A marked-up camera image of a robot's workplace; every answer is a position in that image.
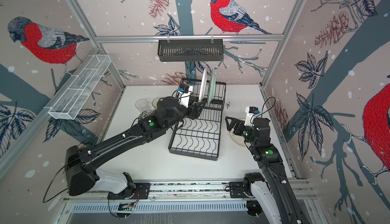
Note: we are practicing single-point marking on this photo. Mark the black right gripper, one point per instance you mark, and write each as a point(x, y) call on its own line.
point(236, 121)

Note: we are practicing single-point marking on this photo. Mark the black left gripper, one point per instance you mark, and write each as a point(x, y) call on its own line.
point(196, 112)

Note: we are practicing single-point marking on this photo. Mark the cream plate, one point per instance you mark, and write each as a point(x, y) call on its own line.
point(239, 140)

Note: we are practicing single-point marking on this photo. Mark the green glass tumbler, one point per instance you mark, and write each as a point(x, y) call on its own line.
point(155, 101)

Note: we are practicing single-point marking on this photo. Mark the pink floral bowl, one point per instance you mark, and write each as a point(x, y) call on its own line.
point(145, 114)

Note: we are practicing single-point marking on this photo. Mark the clear plastic cup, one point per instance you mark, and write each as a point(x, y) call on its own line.
point(142, 105)

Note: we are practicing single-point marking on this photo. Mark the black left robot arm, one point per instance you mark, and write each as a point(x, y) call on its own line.
point(82, 166)

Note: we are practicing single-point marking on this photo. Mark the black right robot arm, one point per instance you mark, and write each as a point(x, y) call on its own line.
point(270, 187)

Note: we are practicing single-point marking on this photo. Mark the pale green plate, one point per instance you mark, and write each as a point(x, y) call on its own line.
point(212, 88)

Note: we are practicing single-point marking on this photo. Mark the white patterned plate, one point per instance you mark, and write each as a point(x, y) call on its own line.
point(203, 86)

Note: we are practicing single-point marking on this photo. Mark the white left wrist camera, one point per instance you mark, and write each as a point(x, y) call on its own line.
point(184, 93)

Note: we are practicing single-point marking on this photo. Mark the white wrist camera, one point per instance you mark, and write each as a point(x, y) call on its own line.
point(184, 93)
point(251, 112)

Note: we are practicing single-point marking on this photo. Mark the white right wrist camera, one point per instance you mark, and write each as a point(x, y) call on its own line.
point(251, 112)

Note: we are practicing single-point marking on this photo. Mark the black wire dish rack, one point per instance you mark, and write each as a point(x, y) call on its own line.
point(200, 138)

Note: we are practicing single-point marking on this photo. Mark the black hanging wall basket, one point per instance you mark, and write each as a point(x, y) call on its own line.
point(190, 50)

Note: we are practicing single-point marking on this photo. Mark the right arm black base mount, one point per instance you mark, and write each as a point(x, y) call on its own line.
point(242, 189)

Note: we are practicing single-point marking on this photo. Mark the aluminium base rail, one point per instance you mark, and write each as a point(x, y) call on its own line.
point(164, 197)

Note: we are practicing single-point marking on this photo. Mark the horizontal aluminium frame bar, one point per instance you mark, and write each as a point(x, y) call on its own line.
point(152, 39)

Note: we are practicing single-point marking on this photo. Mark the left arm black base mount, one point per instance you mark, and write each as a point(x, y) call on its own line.
point(133, 191)

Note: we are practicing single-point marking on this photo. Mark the white mesh wall shelf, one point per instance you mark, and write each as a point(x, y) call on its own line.
point(82, 84)

